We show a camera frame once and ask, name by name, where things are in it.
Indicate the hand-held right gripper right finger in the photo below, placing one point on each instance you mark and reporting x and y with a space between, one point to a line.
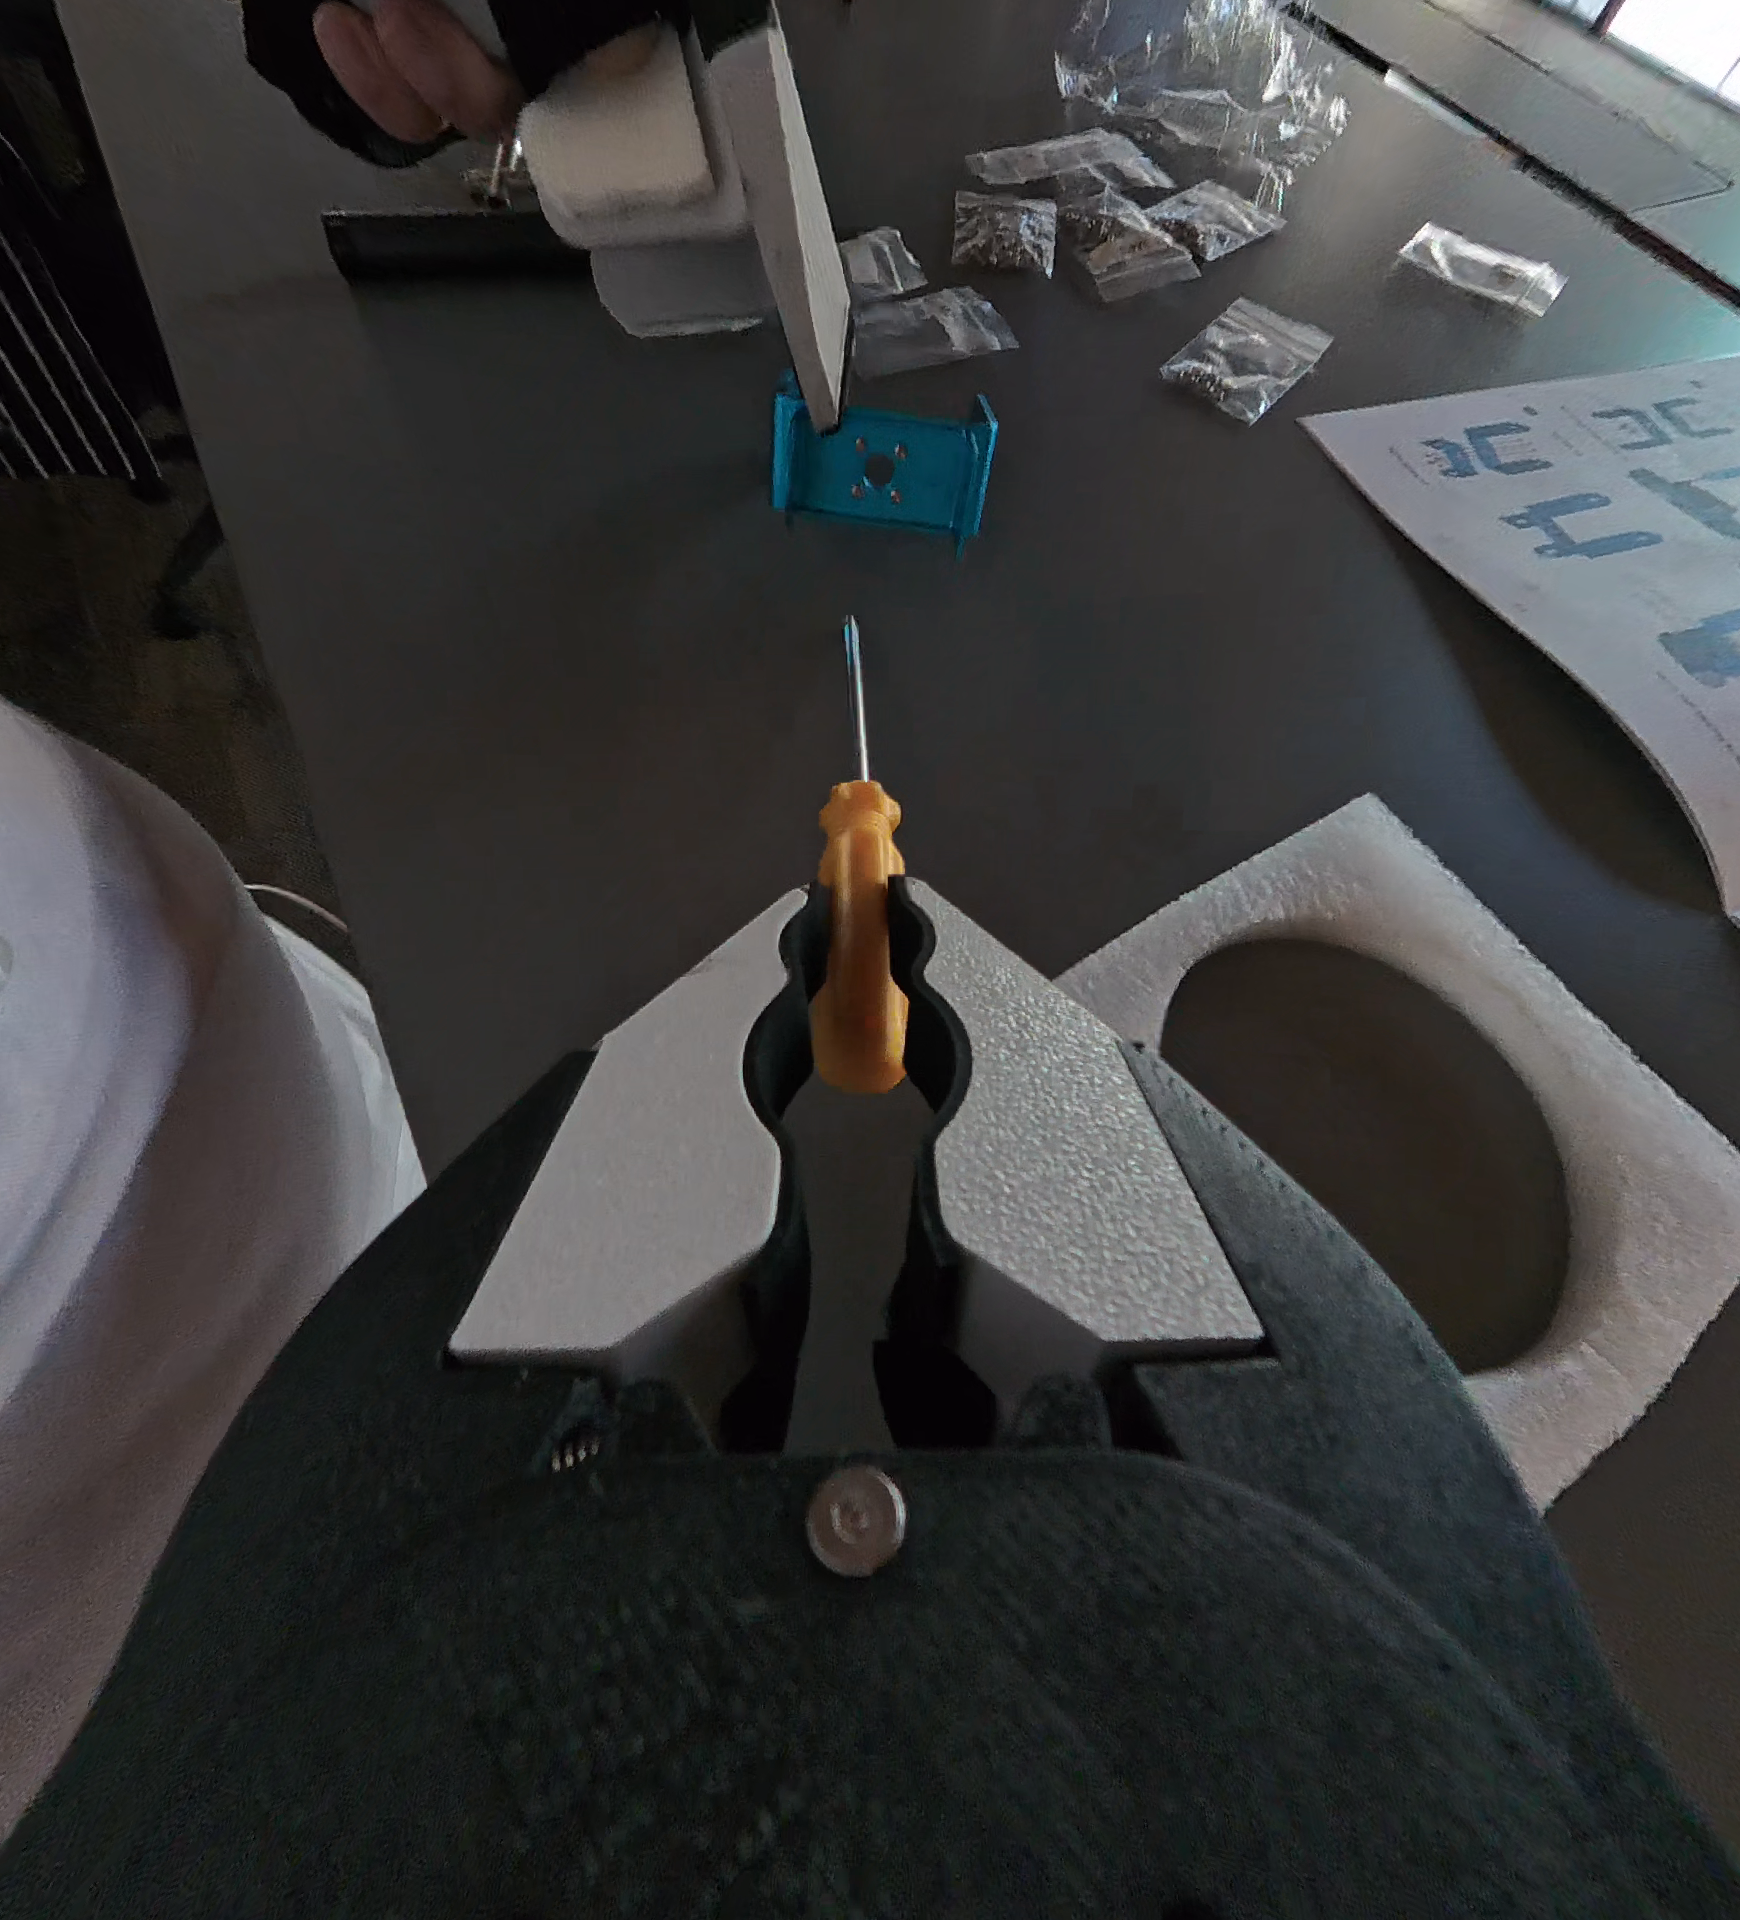
1095 1200

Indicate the blue metal bracket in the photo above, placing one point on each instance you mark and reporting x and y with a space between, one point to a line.
931 487

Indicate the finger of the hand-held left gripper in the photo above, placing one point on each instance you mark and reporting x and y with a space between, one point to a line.
675 294
787 225

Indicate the metal cross wrench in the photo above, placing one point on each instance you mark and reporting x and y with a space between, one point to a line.
498 169

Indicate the crumpled clear plastic wrap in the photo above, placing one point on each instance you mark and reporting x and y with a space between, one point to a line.
1199 75

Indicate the white foam square with hole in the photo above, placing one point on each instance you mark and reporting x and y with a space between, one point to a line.
1680 1245

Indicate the dark grey desk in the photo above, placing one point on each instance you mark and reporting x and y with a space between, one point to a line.
585 675

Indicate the group of clear screw bags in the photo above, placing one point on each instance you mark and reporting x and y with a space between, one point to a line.
1245 359

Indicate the printed instruction sheet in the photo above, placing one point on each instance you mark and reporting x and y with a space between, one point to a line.
1409 450

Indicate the black white striped cloth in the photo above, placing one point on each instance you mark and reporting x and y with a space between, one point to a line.
14 301

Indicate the person's left hand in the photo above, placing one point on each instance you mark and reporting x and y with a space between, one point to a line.
405 69

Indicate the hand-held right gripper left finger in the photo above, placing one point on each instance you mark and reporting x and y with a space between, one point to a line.
630 1200

